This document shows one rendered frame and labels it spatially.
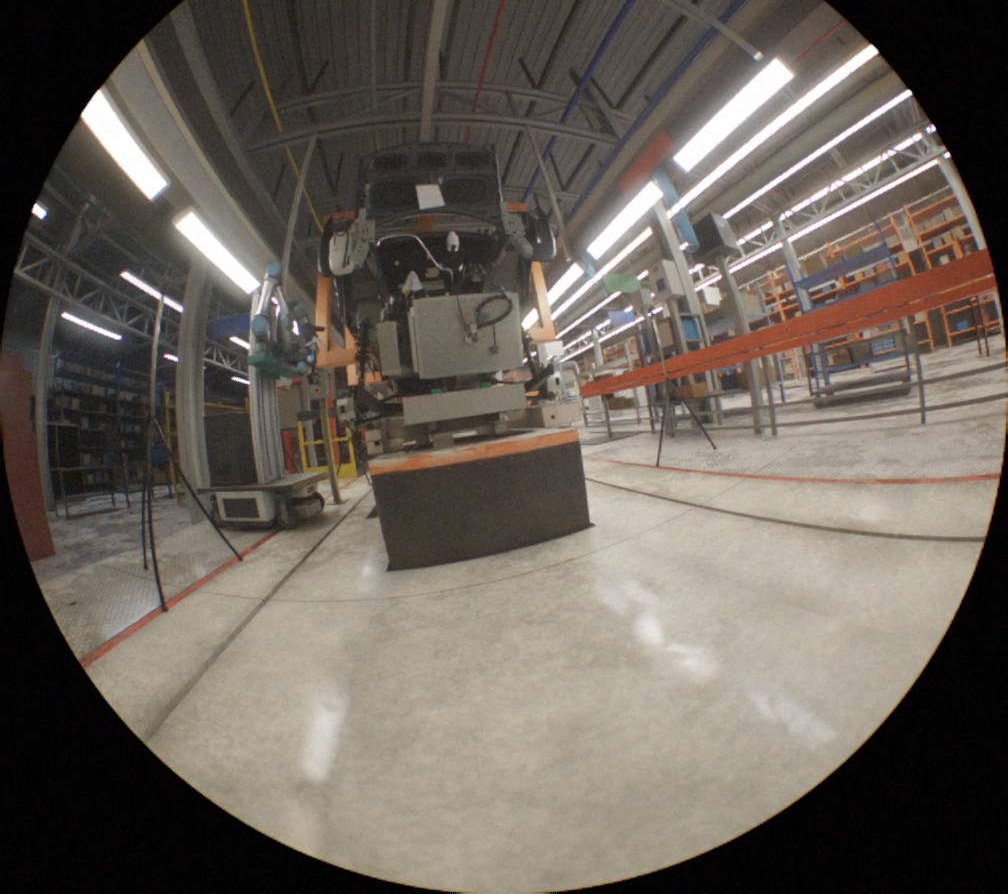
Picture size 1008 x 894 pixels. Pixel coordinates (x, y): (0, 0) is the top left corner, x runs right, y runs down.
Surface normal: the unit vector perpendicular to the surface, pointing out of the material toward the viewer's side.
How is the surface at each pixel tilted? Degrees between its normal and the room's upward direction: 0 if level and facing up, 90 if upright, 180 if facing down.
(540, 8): 180
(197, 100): 180
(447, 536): 90
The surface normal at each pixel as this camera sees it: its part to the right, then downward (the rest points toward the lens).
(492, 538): 0.23, -0.13
